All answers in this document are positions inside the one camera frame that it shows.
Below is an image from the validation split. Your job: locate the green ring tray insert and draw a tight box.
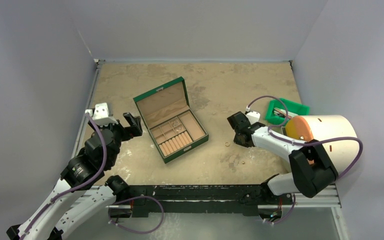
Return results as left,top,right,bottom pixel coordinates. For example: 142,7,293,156
149,110,209,164

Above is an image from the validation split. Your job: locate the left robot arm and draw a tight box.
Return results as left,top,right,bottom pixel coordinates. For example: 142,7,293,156
6,109,143,240

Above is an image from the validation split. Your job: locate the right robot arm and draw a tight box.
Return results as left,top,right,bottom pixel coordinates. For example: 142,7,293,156
227,111,339,204

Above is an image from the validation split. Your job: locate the green jewelry box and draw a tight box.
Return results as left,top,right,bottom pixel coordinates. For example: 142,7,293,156
133,76,209,164

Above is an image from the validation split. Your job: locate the green plastic bin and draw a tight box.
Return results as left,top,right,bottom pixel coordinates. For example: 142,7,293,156
264,98,310,125

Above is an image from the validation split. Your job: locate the white cylinder orange lid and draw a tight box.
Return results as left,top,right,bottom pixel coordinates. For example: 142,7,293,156
285,115,361,177

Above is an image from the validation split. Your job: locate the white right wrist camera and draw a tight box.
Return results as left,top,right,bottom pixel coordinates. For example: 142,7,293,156
245,106,261,125

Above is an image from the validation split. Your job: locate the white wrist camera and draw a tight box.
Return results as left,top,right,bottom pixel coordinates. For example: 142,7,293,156
84,102,119,127
245,106,261,125

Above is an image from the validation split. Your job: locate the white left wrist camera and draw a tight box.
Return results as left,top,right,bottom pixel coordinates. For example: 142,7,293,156
84,102,119,127

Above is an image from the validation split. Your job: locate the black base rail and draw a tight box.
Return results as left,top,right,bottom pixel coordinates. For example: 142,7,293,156
104,184,294,220

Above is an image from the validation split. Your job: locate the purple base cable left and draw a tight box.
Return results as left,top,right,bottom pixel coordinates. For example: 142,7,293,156
108,196,165,235

